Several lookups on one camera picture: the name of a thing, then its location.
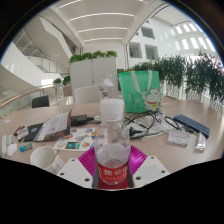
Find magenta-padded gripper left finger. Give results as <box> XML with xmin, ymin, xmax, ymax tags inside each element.
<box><xmin>56</xmin><ymin>145</ymin><xmax>100</xmax><ymax>190</ymax></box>

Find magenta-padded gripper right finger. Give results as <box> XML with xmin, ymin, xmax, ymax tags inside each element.
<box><xmin>126</xmin><ymin>144</ymin><xmax>171</xmax><ymax>188</ymax></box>

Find clear red-labelled water bottle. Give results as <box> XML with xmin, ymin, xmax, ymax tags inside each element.
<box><xmin>94</xmin><ymin>98</ymin><xmax>132</xmax><ymax>186</ymax></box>

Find colourful sticker sheet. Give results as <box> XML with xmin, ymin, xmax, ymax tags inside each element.
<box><xmin>53</xmin><ymin>127</ymin><xmax>98</xmax><ymax>152</ymax></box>

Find white grid-pattern mug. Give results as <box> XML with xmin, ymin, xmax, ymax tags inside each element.
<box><xmin>29</xmin><ymin>145</ymin><xmax>66</xmax><ymax>175</ymax></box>

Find white name card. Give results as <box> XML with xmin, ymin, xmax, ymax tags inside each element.
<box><xmin>167</xmin><ymin>129</ymin><xmax>190</xmax><ymax>147</ymax></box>

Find black power adapter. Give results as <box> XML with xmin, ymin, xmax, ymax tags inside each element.
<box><xmin>70</xmin><ymin>114</ymin><xmax>95</xmax><ymax>127</ymax></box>

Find long silver foil sachet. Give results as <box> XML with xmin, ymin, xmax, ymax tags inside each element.
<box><xmin>194</xmin><ymin>132</ymin><xmax>208</xmax><ymax>153</ymax></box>

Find dark blue keyboard case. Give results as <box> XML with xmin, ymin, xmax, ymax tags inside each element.
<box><xmin>173</xmin><ymin>113</ymin><xmax>211</xmax><ymax>139</ymax></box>

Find silver foil packet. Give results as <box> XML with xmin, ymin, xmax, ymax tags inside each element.
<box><xmin>16</xmin><ymin>127</ymin><xmax>30</xmax><ymax>141</ymax></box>

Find small red-black case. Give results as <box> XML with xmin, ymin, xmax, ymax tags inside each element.
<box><xmin>13</xmin><ymin>125</ymin><xmax>26</xmax><ymax>136</ymax></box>

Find black chair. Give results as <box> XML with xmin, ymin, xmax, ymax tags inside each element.
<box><xmin>31</xmin><ymin>95</ymin><xmax>51</xmax><ymax>109</ymax></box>

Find white chair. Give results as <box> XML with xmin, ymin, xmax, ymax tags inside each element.
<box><xmin>73</xmin><ymin>85</ymin><xmax>102</xmax><ymax>105</ymax></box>

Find green tote bag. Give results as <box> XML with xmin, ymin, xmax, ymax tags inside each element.
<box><xmin>118</xmin><ymin>70</ymin><xmax>163</xmax><ymax>114</ymax></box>

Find wooden planter with plants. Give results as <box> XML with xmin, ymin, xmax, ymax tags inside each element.
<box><xmin>52</xmin><ymin>74</ymin><xmax>73</xmax><ymax>98</ymax></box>

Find glass railing with wooden handrail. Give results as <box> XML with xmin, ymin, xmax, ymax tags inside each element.
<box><xmin>0</xmin><ymin>83</ymin><xmax>56</xmax><ymax>116</ymax></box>

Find clear plastic jug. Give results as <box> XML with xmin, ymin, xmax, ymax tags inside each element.
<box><xmin>97</xmin><ymin>74</ymin><xmax>115</xmax><ymax>101</ymax></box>

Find white cabinet topped with plants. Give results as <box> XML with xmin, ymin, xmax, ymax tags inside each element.
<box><xmin>69</xmin><ymin>50</ymin><xmax>119</xmax><ymax>98</ymax></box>

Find green plant hedge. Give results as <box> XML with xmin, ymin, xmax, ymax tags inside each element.
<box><xmin>118</xmin><ymin>49</ymin><xmax>224</xmax><ymax>108</ymax></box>

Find ceiling light strips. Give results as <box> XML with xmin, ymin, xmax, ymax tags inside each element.
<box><xmin>59</xmin><ymin>0</ymin><xmax>136</xmax><ymax>43</ymax></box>

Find black cable tangle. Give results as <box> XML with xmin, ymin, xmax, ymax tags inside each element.
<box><xmin>123</xmin><ymin>111</ymin><xmax>183</xmax><ymax>140</ymax></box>

